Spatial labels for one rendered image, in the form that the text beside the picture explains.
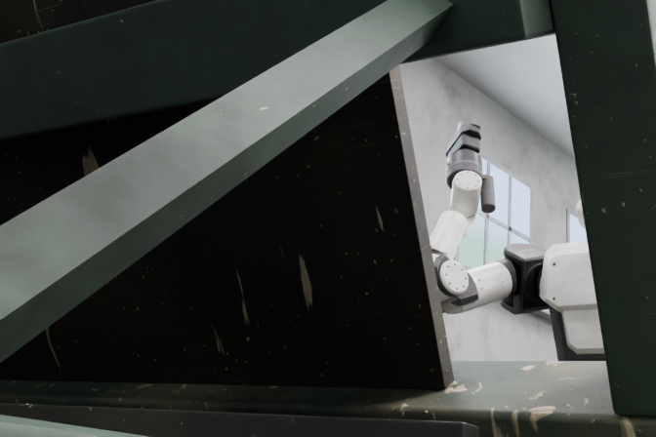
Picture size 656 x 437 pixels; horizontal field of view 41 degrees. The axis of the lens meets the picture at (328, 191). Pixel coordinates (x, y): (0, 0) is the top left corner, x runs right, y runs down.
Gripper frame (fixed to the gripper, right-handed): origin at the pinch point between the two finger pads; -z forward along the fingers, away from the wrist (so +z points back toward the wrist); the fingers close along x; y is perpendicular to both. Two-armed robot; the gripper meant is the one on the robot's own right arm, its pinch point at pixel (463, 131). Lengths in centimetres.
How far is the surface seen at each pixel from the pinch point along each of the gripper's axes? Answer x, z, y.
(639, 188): 105, 128, 48
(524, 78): -247, -390, -202
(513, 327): -383, -253, -261
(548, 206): -362, -382, -294
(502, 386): 85, 131, 46
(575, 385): 89, 132, 42
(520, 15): 111, 124, 60
